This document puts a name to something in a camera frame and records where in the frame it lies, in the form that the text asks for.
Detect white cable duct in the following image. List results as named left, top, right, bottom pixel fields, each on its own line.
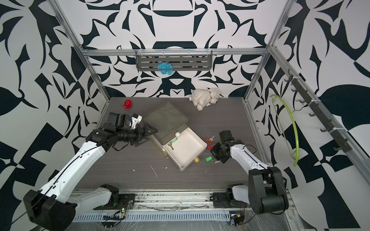
left=73, top=211, right=231, bottom=222

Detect keys with green tag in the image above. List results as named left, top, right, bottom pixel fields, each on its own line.
left=205, top=156, right=220, bottom=165

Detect white plush toy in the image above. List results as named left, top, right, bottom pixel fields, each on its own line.
left=189, top=88, right=220, bottom=111

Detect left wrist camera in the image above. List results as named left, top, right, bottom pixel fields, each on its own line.
left=107, top=112, right=142, bottom=129

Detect keys with red tag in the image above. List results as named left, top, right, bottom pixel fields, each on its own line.
left=205, top=136, right=214, bottom=150

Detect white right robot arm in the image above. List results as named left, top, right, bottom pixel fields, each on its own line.
left=211, top=130, right=289, bottom=215

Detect green clothes hanger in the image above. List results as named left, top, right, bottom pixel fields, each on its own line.
left=270, top=94, right=300, bottom=167

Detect grey wall hook rail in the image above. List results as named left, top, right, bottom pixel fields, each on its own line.
left=286, top=69, right=352, bottom=153

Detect teal crumpled cloth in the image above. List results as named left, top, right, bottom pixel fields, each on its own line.
left=157, top=62, right=173, bottom=75

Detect red plush toy keychain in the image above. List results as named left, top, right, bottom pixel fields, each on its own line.
left=121, top=100, right=132, bottom=109

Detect three-drawer storage box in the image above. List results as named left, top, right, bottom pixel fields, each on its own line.
left=143, top=102, right=189, bottom=157

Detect grey wall shelf rack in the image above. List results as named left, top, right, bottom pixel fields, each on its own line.
left=135, top=49, right=213, bottom=71

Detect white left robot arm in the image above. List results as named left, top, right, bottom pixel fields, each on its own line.
left=23, top=123, right=158, bottom=231

